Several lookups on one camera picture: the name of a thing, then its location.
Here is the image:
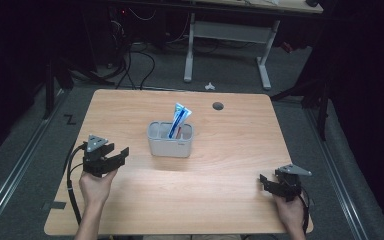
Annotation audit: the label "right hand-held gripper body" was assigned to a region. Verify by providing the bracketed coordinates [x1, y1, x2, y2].
[274, 163, 313, 203]

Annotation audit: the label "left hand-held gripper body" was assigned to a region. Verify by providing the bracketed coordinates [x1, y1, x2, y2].
[82, 134, 118, 178]

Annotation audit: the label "grey plastic container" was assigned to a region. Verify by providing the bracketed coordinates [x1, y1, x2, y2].
[146, 120, 195, 159]

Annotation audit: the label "blue and white toothpaste tube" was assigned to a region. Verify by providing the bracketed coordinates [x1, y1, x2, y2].
[167, 102, 193, 140]

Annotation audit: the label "person's right hand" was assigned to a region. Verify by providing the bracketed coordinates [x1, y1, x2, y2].
[274, 194, 306, 235]

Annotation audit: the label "person's left hand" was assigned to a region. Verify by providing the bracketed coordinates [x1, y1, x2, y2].
[78, 168, 119, 208]

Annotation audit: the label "black tape strip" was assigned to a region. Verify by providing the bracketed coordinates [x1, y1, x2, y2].
[42, 200, 67, 212]

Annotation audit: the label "black metal stand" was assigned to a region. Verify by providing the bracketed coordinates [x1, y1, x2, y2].
[269, 75, 332, 142]
[42, 54, 116, 121]

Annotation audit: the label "desk with white legs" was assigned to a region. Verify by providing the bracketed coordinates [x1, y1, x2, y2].
[113, 0, 325, 92]

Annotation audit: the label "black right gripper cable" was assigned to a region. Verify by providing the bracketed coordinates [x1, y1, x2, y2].
[298, 192, 315, 235]

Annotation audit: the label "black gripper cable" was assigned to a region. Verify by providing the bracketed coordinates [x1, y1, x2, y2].
[298, 192, 315, 235]
[66, 142, 88, 226]

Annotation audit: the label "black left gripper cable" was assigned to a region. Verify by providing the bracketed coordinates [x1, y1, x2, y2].
[66, 142, 88, 226]

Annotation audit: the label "metal floor rail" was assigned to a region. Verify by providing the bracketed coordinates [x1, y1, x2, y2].
[303, 107, 370, 240]
[0, 89, 70, 236]

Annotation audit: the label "black floor cables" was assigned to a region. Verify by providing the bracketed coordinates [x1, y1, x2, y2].
[113, 41, 157, 91]

